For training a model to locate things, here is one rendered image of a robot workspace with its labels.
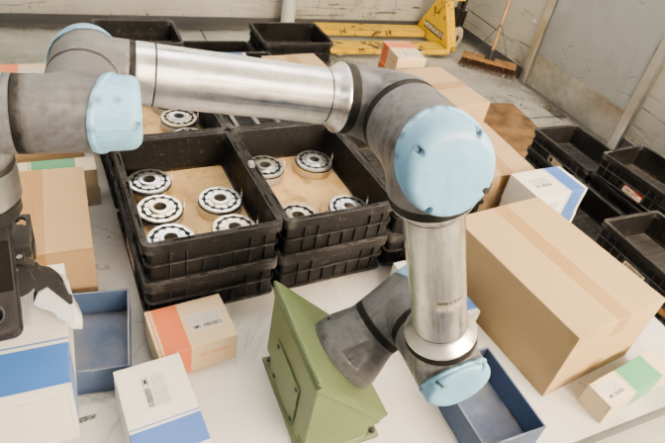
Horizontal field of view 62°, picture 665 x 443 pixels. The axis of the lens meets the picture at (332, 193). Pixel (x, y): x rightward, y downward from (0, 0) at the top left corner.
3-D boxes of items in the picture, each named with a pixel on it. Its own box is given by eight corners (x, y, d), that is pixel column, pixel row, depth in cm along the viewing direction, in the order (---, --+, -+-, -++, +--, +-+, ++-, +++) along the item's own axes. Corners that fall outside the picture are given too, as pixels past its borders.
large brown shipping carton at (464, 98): (425, 111, 229) (438, 65, 217) (473, 149, 209) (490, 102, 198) (342, 123, 210) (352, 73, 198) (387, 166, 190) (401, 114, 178)
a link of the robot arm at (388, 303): (385, 313, 114) (436, 273, 112) (413, 365, 103) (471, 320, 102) (352, 287, 107) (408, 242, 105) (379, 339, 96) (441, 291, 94)
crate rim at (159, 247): (284, 231, 122) (285, 222, 121) (142, 257, 109) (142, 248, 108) (229, 136, 149) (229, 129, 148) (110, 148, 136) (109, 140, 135)
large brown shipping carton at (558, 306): (624, 355, 137) (666, 299, 126) (541, 397, 123) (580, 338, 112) (513, 250, 164) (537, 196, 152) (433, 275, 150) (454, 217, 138)
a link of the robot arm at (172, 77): (418, 56, 83) (49, -4, 64) (454, 84, 74) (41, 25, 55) (395, 127, 88) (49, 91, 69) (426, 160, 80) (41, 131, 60)
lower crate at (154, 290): (274, 296, 134) (280, 260, 127) (145, 326, 121) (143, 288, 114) (225, 198, 161) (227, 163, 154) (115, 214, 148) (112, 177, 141)
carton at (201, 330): (217, 315, 126) (219, 293, 122) (236, 357, 118) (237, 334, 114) (144, 335, 119) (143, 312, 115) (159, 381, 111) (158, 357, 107)
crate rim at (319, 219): (399, 210, 135) (401, 202, 134) (284, 231, 122) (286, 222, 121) (328, 127, 163) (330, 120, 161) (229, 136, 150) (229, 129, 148)
